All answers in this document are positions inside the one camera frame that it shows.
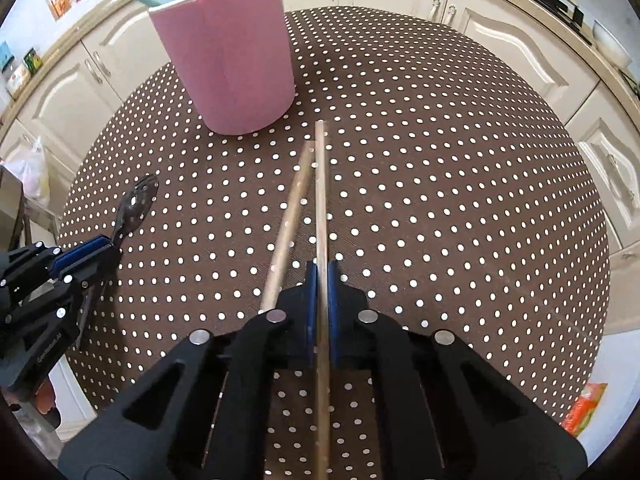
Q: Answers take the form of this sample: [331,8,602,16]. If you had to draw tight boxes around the orange plastic bag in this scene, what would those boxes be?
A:
[562,382,609,436]

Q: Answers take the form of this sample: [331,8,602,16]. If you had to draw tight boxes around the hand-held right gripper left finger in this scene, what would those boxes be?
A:
[59,260,321,480]

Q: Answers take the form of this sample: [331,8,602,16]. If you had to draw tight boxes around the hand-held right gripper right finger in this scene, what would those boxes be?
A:
[327,260,586,480]

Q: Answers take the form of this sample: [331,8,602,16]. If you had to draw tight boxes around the pink utensil holder cup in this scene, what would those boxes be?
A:
[149,0,296,136]

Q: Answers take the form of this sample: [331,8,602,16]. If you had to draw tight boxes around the black-handled metal spoon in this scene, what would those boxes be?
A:
[77,174,160,336]

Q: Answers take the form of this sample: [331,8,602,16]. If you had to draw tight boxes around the single wooden chopstick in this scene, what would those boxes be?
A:
[259,141,317,314]
[312,120,334,480]

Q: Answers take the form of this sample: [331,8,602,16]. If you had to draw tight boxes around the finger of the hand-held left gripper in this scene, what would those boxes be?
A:
[0,249,122,347]
[0,235,112,307]

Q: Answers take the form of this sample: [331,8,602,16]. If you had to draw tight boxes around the white plastic bag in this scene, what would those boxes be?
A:
[2,137,51,201]

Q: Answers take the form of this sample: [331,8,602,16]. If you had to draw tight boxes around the person's left hand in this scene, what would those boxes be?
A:
[30,379,57,415]

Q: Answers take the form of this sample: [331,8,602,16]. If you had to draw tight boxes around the cream lower cabinets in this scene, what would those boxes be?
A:
[0,0,640,266]

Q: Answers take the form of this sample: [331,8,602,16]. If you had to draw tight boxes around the labelled glass jar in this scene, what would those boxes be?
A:
[5,67,31,99]

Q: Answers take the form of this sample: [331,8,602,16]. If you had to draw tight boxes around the white bowl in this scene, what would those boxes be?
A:
[592,19,634,69]

